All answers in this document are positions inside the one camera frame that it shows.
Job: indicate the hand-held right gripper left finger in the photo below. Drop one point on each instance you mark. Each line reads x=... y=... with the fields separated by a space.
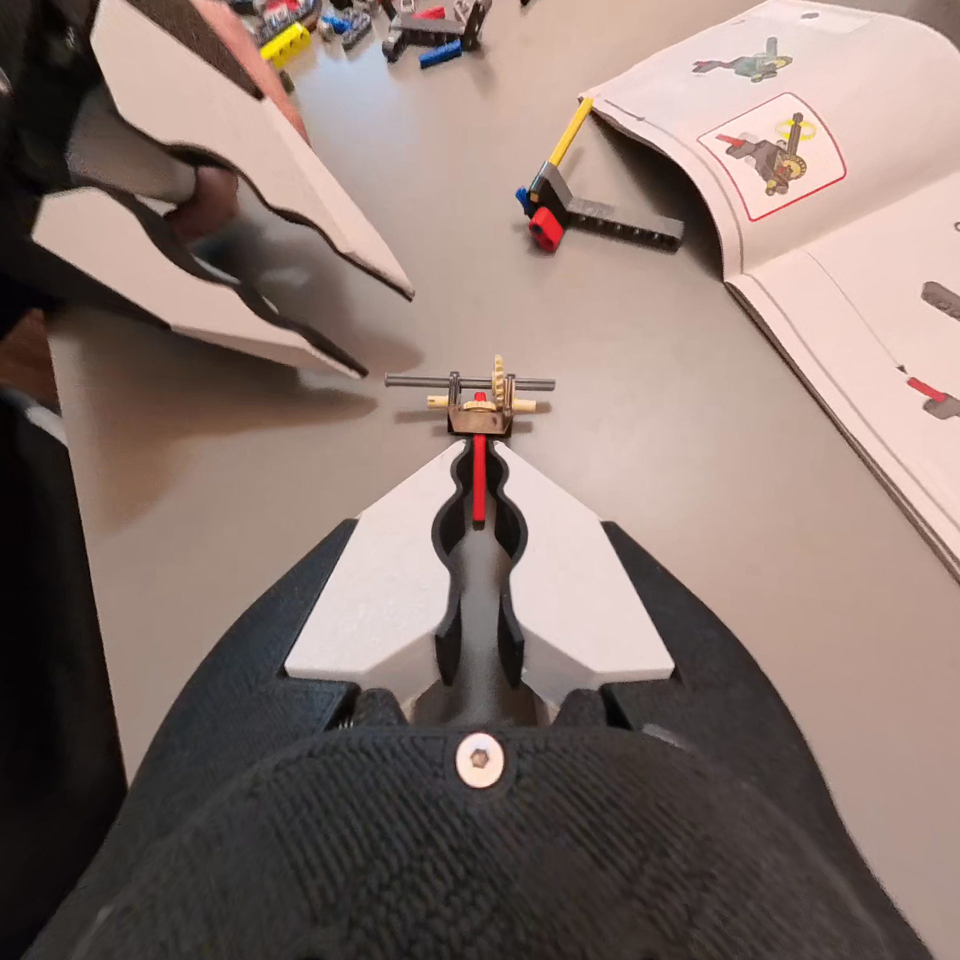
x=360 y=600

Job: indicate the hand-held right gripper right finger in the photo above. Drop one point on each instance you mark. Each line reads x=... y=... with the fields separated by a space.
x=592 y=600

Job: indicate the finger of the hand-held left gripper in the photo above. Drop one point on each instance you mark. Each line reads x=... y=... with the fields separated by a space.
x=112 y=255
x=225 y=127

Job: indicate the pile of lego pieces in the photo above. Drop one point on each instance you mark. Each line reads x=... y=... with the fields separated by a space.
x=285 y=45

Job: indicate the tan gear red axle assembly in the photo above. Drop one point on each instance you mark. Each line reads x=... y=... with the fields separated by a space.
x=480 y=480

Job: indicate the grey beam yellow axle assembly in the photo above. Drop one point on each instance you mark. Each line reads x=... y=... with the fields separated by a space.
x=622 y=225

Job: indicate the open instruction booklet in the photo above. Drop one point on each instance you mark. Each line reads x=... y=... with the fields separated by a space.
x=885 y=67

